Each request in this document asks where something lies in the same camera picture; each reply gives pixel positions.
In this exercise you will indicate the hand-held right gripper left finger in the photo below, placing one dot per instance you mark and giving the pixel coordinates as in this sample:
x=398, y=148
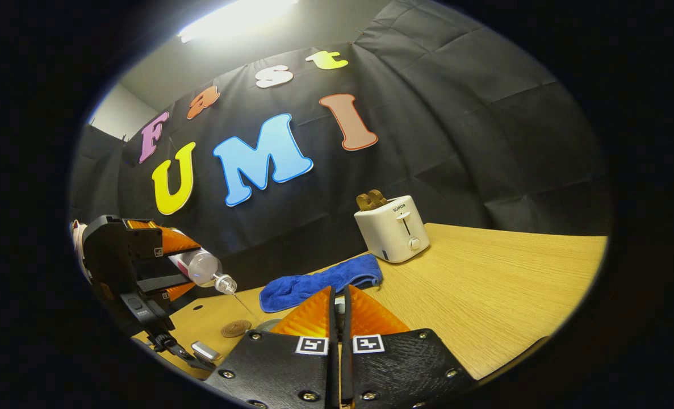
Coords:
x=280, y=369

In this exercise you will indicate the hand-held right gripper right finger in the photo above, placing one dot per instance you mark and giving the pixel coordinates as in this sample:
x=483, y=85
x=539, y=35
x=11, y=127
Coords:
x=405, y=369

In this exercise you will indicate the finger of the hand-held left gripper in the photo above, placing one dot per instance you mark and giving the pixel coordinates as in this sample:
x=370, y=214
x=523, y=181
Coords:
x=169, y=287
x=178, y=241

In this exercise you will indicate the clear plastic water bottle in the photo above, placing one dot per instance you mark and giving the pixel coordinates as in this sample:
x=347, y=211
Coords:
x=203, y=267

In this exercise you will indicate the round woven coaster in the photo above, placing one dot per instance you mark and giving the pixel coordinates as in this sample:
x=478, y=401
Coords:
x=235, y=328

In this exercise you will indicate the blue towel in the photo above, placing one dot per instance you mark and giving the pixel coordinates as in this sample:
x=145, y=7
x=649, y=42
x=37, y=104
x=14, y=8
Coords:
x=319, y=281

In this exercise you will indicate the white toaster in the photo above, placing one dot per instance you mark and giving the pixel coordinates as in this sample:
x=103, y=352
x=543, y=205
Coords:
x=390, y=233

